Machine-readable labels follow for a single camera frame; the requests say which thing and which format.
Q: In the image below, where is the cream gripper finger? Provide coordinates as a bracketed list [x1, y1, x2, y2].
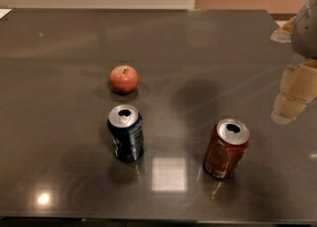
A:
[270, 17, 296, 44]
[271, 58, 317, 125]

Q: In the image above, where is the red coke can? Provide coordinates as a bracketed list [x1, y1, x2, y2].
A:
[203, 118, 250, 179]

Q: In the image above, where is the red apple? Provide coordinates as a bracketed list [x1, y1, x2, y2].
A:
[109, 65, 139, 94]

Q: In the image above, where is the dark blue soda can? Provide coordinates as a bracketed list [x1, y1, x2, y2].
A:
[107, 104, 144, 163]

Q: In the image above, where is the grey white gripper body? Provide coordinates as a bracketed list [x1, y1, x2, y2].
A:
[291, 0, 317, 59]

